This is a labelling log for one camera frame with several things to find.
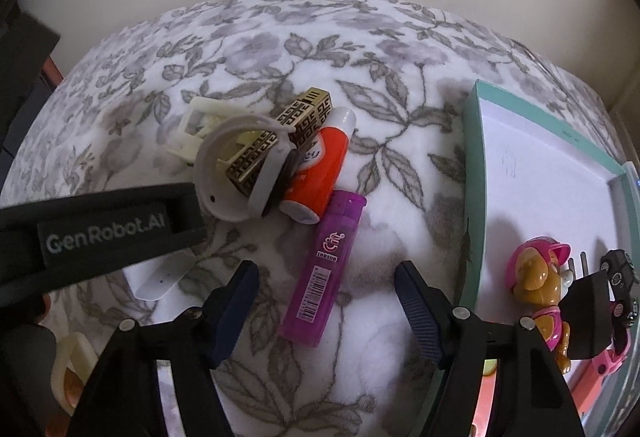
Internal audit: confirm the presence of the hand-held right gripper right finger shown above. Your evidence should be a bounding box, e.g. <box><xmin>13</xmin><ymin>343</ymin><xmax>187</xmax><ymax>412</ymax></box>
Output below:
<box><xmin>395</xmin><ymin>260</ymin><xmax>586</xmax><ymax>437</ymax></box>

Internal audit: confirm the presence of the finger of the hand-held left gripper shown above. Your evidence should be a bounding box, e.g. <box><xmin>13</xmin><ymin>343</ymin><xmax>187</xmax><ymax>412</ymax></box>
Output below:
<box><xmin>0</xmin><ymin>184</ymin><xmax>207</xmax><ymax>249</ymax></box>

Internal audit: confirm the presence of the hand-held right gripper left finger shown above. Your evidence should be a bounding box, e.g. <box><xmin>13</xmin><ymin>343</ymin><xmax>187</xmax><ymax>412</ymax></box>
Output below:
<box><xmin>67</xmin><ymin>260</ymin><xmax>261</xmax><ymax>437</ymax></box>

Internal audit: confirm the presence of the white smart watch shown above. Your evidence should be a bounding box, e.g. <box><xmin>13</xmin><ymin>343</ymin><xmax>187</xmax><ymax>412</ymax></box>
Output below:
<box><xmin>194</xmin><ymin>114</ymin><xmax>296</xmax><ymax>223</ymax></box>

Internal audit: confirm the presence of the purple lighter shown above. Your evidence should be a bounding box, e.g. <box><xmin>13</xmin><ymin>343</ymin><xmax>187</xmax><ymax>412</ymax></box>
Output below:
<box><xmin>277</xmin><ymin>190</ymin><xmax>368</xmax><ymax>348</ymax></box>

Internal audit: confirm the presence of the cream plastic clip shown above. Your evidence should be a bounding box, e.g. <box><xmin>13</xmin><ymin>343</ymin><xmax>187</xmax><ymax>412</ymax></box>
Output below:
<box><xmin>166</xmin><ymin>97</ymin><xmax>241</xmax><ymax>168</ymax></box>

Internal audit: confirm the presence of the puppy toy figure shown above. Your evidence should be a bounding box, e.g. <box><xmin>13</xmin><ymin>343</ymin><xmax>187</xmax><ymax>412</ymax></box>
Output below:
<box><xmin>509</xmin><ymin>237</ymin><xmax>576</xmax><ymax>375</ymax></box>

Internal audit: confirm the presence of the orange glue bottle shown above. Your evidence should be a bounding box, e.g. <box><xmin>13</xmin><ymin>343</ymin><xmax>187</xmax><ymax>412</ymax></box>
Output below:
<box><xmin>279</xmin><ymin>106</ymin><xmax>357</xmax><ymax>224</ymax></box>

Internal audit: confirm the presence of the gold patterned lighter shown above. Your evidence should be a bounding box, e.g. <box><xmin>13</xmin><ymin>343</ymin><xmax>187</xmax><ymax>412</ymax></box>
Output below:
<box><xmin>225</xmin><ymin>87</ymin><xmax>333</xmax><ymax>198</ymax></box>

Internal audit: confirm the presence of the black cube charger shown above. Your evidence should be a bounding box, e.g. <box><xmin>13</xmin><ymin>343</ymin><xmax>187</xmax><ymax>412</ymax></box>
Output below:
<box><xmin>559</xmin><ymin>273</ymin><xmax>617</xmax><ymax>360</ymax></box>

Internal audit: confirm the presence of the teal shallow cardboard box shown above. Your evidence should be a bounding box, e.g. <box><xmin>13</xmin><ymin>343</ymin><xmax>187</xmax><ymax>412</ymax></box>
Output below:
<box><xmin>435</xmin><ymin>78</ymin><xmax>640</xmax><ymax>437</ymax></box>

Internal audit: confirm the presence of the pink and blue case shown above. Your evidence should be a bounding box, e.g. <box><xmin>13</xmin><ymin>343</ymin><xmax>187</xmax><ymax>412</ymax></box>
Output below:
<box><xmin>570</xmin><ymin>357</ymin><xmax>621</xmax><ymax>418</ymax></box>

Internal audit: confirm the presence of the black toy car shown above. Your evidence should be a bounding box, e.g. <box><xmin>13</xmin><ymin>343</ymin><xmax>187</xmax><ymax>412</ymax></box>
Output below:
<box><xmin>599</xmin><ymin>248</ymin><xmax>640</xmax><ymax>333</ymax></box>

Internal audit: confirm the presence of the person's left hand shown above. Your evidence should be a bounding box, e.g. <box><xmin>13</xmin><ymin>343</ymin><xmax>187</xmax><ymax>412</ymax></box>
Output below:
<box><xmin>60</xmin><ymin>364</ymin><xmax>96</xmax><ymax>413</ymax></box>

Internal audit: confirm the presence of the white charger adapter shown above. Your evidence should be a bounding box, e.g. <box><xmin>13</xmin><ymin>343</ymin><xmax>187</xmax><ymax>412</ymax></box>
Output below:
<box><xmin>122</xmin><ymin>251</ymin><xmax>196</xmax><ymax>302</ymax></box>

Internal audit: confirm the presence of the red-edged dark furniture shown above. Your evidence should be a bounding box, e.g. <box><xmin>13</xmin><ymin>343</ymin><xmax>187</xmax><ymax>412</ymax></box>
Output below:
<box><xmin>0</xmin><ymin>0</ymin><xmax>63</xmax><ymax>178</ymax></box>

